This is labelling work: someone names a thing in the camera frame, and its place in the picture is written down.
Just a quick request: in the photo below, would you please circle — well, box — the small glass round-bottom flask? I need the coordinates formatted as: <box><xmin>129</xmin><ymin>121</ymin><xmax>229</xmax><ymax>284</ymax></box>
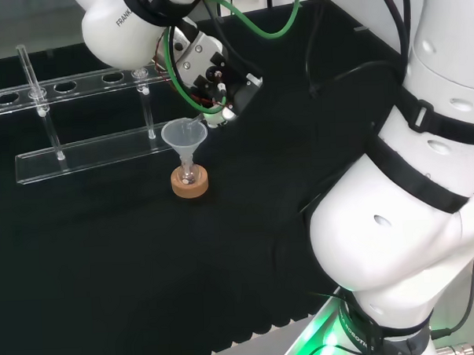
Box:
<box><xmin>178</xmin><ymin>156</ymin><xmax>201</xmax><ymax>187</ymax></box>

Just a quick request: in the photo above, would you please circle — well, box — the green cable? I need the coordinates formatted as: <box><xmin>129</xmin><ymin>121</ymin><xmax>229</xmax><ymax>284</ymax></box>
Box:
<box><xmin>165</xmin><ymin>0</ymin><xmax>310</xmax><ymax>115</ymax></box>

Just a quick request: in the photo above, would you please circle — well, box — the metal cable connector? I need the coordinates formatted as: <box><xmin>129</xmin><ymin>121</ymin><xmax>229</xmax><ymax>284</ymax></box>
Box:
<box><xmin>434</xmin><ymin>342</ymin><xmax>474</xmax><ymax>355</ymax></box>

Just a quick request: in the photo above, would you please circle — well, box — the cork flask ring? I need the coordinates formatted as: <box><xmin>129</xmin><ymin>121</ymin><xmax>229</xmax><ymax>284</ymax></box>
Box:
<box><xmin>170</xmin><ymin>163</ymin><xmax>211</xmax><ymax>199</ymax></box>

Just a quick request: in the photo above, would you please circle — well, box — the clear acrylic funnel stand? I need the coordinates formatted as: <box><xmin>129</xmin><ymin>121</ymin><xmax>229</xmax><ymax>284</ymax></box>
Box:
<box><xmin>0</xmin><ymin>37</ymin><xmax>183</xmax><ymax>186</ymax></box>

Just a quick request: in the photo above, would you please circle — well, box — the black bench cloth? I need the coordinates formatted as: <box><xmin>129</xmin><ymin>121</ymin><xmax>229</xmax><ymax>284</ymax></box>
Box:
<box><xmin>0</xmin><ymin>0</ymin><xmax>424</xmax><ymax>355</ymax></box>

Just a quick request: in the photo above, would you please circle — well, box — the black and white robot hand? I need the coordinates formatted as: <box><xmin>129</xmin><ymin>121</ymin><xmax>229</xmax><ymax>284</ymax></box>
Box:
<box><xmin>151</xmin><ymin>13</ymin><xmax>266</xmax><ymax>131</ymax></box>

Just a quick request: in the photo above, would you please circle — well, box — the clear plastic funnel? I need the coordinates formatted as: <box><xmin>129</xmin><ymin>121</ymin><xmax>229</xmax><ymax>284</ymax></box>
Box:
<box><xmin>160</xmin><ymin>117</ymin><xmax>211</xmax><ymax>168</ymax></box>

